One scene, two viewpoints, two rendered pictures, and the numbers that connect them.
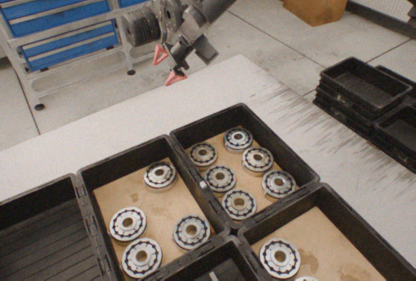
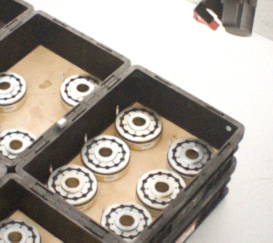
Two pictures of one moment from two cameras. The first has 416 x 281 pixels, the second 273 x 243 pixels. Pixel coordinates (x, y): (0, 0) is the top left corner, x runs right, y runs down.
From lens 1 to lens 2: 1.05 m
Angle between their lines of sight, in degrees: 43
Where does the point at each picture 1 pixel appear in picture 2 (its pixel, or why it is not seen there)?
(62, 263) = not seen: outside the picture
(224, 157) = (153, 156)
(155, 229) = (11, 119)
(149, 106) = (243, 55)
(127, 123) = (193, 42)
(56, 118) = not seen: outside the picture
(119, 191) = (47, 67)
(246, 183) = (119, 192)
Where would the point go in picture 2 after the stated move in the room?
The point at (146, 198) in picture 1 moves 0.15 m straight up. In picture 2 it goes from (49, 95) to (47, 47)
